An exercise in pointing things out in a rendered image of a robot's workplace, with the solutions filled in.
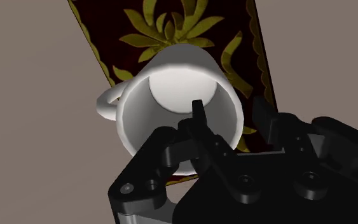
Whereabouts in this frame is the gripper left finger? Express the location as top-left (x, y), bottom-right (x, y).
top-left (108, 99), bottom-right (262, 216)

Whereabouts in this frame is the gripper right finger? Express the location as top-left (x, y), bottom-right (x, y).
top-left (252, 95), bottom-right (358, 201)

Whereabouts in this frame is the dark red patterned robot stand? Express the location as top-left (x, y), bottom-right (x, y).
top-left (67, 0), bottom-right (279, 187)

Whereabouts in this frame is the white mug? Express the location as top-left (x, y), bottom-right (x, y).
top-left (96, 43), bottom-right (245, 176)

